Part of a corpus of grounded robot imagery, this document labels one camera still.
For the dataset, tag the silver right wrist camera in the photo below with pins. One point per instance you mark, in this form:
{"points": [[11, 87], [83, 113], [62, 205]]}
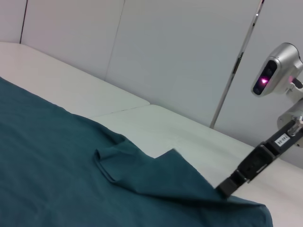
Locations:
{"points": [[274, 68]]}

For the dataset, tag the teal blue shirt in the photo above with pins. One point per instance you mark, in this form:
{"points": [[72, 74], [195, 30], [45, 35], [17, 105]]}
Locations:
{"points": [[59, 153]]}

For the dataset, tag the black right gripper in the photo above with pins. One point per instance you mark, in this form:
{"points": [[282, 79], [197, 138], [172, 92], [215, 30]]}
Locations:
{"points": [[267, 151]]}

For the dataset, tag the silver partition post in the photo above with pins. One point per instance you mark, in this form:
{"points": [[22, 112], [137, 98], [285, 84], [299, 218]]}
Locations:
{"points": [[234, 68]]}

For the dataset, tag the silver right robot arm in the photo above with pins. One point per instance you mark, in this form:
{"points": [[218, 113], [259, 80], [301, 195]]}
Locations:
{"points": [[292, 111]]}

